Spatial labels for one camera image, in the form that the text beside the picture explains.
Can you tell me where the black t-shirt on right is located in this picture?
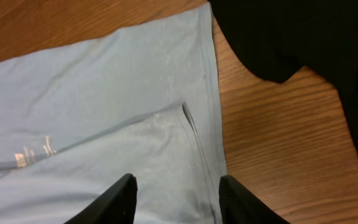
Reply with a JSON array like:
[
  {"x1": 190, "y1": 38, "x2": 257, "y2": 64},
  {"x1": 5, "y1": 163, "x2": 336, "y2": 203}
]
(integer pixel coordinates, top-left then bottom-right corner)
[{"x1": 210, "y1": 0, "x2": 358, "y2": 153}]

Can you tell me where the light blue printed t-shirt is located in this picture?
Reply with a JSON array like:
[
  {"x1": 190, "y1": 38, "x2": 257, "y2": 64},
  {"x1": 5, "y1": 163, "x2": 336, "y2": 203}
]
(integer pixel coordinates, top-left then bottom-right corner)
[{"x1": 0, "y1": 3, "x2": 226, "y2": 223}]

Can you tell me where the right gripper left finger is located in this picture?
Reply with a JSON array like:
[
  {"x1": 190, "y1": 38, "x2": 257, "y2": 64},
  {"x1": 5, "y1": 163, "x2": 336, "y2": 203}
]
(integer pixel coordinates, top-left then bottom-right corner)
[{"x1": 65, "y1": 174, "x2": 138, "y2": 224}]

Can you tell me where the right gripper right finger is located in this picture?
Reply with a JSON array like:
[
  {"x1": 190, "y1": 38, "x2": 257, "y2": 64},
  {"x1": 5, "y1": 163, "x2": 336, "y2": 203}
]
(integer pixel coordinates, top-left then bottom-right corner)
[{"x1": 219, "y1": 175, "x2": 289, "y2": 224}]

